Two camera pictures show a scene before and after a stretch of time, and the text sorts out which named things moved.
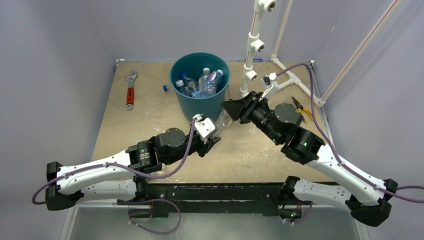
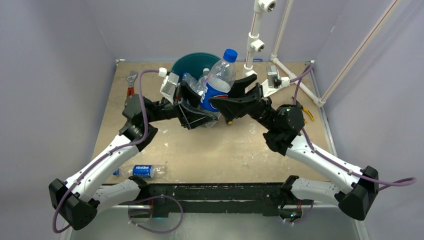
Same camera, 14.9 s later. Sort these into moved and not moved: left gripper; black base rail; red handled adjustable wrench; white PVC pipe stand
Moved: left gripper
Not moved: red handled adjustable wrench; black base rail; white PVC pipe stand
